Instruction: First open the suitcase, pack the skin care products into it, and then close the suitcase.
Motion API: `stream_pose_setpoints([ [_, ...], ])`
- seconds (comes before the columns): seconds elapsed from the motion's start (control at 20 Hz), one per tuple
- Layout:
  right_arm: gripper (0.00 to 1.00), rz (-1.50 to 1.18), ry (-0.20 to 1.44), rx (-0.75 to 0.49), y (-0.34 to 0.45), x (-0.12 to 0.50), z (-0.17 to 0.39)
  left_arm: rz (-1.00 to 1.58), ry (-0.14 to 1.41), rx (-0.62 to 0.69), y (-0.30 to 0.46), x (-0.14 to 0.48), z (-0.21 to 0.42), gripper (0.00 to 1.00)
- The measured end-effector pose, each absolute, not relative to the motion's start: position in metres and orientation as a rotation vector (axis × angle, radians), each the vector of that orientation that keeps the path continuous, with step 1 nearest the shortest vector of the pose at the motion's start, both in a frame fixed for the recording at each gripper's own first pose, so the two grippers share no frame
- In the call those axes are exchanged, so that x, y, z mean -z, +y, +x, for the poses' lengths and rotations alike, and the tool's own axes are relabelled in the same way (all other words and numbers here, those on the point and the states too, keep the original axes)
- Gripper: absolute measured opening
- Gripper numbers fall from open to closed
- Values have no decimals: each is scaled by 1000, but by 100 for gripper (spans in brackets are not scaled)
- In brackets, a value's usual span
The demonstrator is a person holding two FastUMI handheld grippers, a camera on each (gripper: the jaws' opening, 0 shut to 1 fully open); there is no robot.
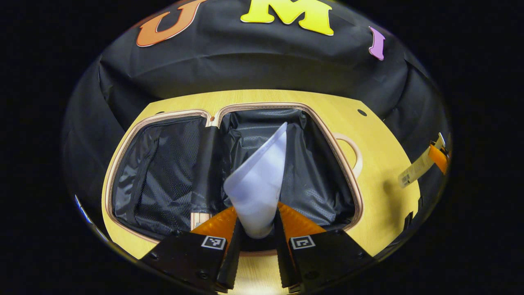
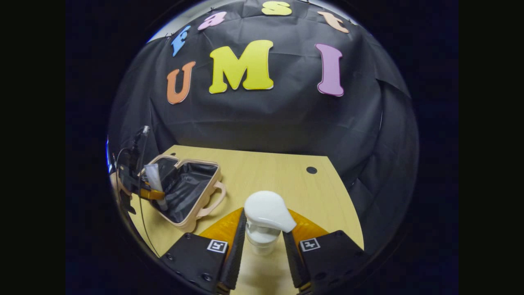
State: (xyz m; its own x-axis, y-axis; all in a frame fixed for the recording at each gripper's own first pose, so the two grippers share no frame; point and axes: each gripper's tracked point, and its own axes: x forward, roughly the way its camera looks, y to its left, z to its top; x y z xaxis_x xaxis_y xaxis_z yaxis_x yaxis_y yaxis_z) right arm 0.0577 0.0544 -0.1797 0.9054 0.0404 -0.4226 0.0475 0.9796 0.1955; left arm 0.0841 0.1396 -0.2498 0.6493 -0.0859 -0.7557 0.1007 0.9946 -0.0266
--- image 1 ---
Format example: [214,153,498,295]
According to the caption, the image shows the pink suitcase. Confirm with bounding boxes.
[104,102,364,257]

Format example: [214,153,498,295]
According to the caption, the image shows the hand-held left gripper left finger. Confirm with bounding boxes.
[141,206,242,294]

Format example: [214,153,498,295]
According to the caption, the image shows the black backdrop cloth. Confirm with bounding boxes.
[61,0,451,234]

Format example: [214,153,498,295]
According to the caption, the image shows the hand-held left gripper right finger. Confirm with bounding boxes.
[273,202,375,294]

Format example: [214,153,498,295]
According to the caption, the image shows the white squeeze tube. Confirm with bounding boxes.
[223,122,288,239]

